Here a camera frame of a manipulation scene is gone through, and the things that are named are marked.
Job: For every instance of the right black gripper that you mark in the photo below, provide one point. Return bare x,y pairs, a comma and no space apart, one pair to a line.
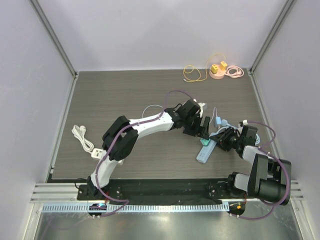
225,139

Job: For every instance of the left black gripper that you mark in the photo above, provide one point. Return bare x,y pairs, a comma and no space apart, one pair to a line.
204,131

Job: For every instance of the teal plug adapter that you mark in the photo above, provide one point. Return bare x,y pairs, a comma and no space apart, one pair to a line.
205,142

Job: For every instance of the blue USB charger plug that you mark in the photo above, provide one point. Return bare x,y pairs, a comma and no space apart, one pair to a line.
217,121

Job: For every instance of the white USB power strip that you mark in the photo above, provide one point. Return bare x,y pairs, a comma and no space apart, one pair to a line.
96,153

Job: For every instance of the light blue power strip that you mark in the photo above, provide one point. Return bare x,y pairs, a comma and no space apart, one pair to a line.
205,152

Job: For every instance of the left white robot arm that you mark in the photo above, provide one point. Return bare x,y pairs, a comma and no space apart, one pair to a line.
120,139

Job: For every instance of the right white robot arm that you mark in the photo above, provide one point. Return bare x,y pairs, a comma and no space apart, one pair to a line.
269,179

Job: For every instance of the pink round power socket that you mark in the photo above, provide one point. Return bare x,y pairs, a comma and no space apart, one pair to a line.
218,75

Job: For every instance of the yellow charger plug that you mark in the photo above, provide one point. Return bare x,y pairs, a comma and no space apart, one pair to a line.
214,68

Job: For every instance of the orange charger plug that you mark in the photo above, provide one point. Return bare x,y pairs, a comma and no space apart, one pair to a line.
223,65

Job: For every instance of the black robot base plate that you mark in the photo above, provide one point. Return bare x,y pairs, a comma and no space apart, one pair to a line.
192,192

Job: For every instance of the white slotted cable duct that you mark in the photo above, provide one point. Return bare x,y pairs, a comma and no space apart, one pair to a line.
108,208

